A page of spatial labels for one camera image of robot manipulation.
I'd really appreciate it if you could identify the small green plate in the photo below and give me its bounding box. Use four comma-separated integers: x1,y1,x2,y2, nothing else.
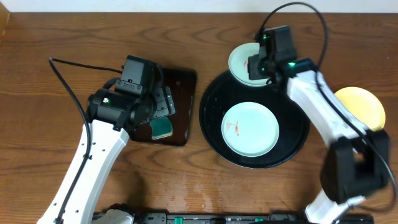
228,43,267,87

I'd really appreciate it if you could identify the green yellow sponge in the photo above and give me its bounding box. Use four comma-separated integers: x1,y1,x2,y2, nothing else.
150,116,173,140

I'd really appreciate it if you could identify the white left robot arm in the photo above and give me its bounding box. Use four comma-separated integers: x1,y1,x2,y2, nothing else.
38,86,175,223

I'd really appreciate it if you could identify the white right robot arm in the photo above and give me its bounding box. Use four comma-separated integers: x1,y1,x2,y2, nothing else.
248,54,396,223

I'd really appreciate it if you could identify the yellow plate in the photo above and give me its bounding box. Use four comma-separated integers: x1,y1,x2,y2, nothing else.
335,86,386,131

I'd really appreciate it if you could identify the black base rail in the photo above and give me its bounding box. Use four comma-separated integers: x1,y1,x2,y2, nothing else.
91,202,375,224

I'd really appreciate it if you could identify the rectangular black water tray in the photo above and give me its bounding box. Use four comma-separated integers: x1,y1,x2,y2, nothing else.
130,68,197,146

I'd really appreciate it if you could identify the large green plate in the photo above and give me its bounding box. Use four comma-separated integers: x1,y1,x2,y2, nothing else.
221,102,279,157

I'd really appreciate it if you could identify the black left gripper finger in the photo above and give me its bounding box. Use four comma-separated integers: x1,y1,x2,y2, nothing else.
164,86,176,115
152,86,171,119

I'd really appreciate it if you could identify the round black tray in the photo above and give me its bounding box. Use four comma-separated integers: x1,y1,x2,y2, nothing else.
200,71,310,169

